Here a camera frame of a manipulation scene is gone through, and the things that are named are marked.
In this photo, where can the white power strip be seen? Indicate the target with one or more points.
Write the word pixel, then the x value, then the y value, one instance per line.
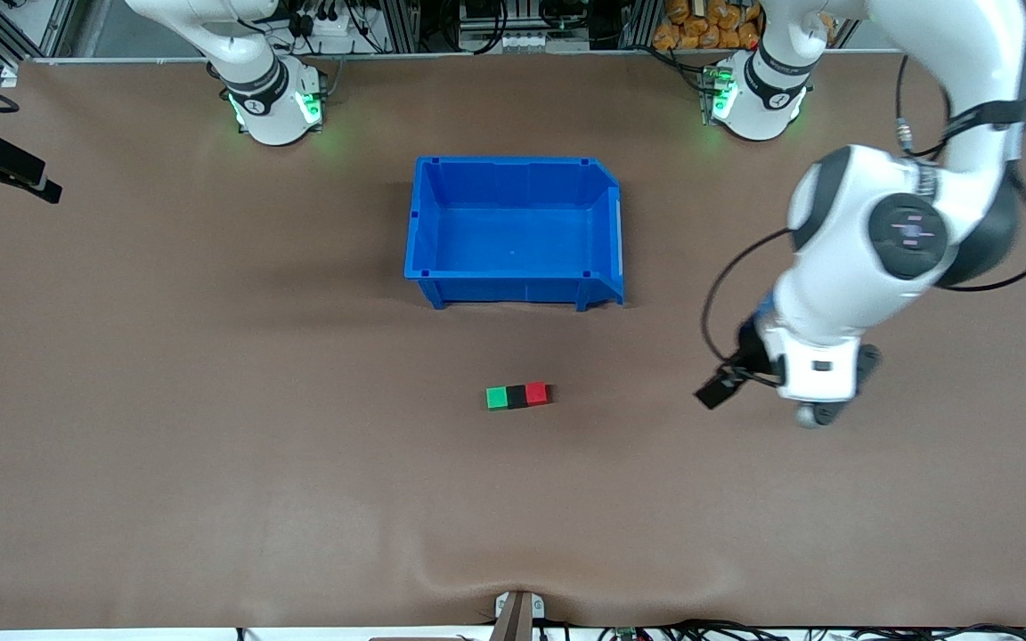
pixel 330 25

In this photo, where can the brown table cover mat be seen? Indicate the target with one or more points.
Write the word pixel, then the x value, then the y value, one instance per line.
pixel 210 499

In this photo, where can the green cube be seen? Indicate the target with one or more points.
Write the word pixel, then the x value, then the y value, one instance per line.
pixel 497 398

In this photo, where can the red cube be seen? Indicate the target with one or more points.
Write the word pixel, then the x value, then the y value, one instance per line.
pixel 537 393

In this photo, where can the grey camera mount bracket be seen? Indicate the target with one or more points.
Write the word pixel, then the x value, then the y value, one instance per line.
pixel 517 614

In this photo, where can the orange packaged goods pile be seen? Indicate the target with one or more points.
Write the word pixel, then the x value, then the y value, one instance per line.
pixel 704 27

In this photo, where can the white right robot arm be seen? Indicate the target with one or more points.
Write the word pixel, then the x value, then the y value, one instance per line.
pixel 272 116

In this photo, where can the blue plastic storage bin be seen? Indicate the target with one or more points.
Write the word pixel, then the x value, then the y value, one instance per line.
pixel 513 236

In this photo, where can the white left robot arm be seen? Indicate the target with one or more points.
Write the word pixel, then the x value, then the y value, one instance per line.
pixel 949 44

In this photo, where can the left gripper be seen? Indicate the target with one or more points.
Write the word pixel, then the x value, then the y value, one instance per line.
pixel 748 354

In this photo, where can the black cube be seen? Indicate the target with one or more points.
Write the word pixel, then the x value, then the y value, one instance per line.
pixel 517 396

